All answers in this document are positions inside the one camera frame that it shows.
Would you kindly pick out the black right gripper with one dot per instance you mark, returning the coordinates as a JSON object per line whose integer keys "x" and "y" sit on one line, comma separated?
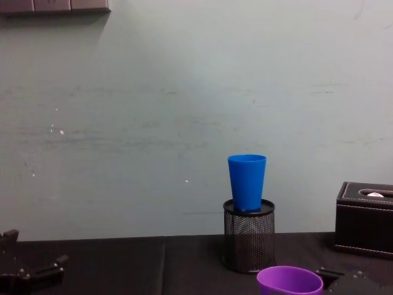
{"x": 359, "y": 285}

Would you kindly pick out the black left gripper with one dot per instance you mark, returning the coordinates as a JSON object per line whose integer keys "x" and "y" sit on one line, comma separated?
{"x": 12, "y": 285}

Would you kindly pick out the purple plastic cup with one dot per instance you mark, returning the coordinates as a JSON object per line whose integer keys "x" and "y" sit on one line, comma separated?
{"x": 285, "y": 281}

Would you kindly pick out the black leather tissue box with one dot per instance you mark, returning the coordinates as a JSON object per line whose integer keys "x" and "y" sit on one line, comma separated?
{"x": 362, "y": 227}

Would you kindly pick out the black mesh pen holder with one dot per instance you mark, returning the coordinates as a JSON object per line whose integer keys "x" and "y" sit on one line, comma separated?
{"x": 249, "y": 242}

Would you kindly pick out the white tissue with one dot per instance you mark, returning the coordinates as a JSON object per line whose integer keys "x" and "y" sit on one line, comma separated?
{"x": 375, "y": 194}

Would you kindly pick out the black table cloth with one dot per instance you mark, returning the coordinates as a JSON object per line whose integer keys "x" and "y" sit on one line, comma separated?
{"x": 129, "y": 267}

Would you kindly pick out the blue plastic cup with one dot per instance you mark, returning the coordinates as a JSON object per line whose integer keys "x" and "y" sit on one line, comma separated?
{"x": 247, "y": 181}

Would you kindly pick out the dark wall-mounted panel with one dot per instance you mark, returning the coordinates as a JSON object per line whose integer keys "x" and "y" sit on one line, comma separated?
{"x": 55, "y": 5}

